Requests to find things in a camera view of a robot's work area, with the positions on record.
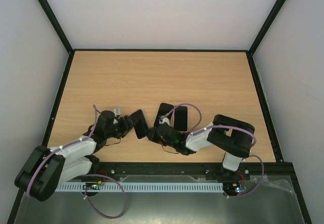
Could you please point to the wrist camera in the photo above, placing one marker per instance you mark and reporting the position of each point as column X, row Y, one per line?
column 164, row 120
column 117, row 111

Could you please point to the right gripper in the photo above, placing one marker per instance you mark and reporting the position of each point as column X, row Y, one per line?
column 154, row 133

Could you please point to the black phone case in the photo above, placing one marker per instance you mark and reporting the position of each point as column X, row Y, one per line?
column 164, row 108

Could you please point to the pink translucent phone case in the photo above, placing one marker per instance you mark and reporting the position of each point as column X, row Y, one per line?
column 140, row 135

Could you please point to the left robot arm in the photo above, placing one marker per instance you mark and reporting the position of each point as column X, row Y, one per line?
column 47, row 168

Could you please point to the light blue slotted cable duct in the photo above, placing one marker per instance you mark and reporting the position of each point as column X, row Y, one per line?
column 142, row 187

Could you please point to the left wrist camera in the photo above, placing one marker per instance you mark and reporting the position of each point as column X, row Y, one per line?
column 117, row 111

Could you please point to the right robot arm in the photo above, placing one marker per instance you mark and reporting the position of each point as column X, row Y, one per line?
column 233, row 136

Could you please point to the black phone pink edge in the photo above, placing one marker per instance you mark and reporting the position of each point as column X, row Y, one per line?
column 181, row 119

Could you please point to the blue phone case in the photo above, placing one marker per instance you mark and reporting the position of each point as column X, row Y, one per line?
column 140, row 121

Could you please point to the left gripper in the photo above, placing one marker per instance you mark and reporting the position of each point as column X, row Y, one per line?
column 126, row 125

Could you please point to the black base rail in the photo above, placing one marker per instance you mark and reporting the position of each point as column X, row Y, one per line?
column 212, row 171

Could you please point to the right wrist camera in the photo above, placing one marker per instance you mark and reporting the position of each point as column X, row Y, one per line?
column 164, row 120

